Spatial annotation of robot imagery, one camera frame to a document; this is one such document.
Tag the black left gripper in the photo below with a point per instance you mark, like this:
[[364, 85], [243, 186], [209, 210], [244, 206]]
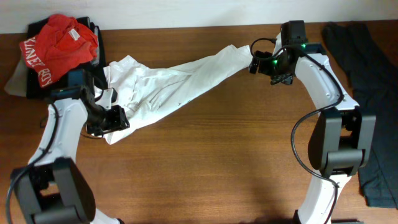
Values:
[[119, 122]]

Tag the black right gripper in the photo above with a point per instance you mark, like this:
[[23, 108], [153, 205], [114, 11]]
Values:
[[264, 68]]

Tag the white t-shirt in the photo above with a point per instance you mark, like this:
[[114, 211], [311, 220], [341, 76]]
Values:
[[150, 94]]

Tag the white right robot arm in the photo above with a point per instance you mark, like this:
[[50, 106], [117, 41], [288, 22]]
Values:
[[341, 141]]

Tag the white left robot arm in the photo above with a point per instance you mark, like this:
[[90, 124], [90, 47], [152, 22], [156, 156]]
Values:
[[50, 188]]

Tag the black folded garment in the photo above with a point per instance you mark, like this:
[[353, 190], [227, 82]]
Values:
[[94, 67]]

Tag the red printed t-shirt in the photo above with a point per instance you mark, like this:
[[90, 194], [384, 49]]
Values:
[[61, 45]]

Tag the grey folded garment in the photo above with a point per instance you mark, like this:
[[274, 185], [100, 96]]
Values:
[[17, 84]]

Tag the dark green trousers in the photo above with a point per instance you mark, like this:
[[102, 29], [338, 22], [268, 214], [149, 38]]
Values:
[[373, 79]]

